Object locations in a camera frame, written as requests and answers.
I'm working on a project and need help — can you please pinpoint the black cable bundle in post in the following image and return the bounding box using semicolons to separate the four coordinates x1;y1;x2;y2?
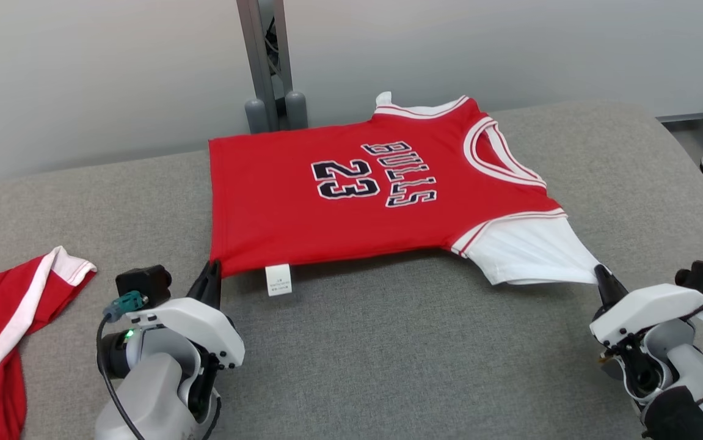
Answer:
266;15;280;77

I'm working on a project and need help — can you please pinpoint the grey metal partition post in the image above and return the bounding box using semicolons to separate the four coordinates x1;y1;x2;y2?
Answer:
236;0;310;135

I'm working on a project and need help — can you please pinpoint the red Bulls 23 jersey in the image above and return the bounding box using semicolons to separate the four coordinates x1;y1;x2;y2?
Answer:
208;91;610;298

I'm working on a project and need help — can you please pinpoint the teal left camera connector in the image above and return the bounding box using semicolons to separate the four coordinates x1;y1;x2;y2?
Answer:
103;291;148;323

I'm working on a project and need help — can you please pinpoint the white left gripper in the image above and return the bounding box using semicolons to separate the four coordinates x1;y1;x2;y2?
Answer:
97;260;246;378

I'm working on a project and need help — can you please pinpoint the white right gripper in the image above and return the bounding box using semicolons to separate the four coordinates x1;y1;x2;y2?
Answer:
589;264;703;367

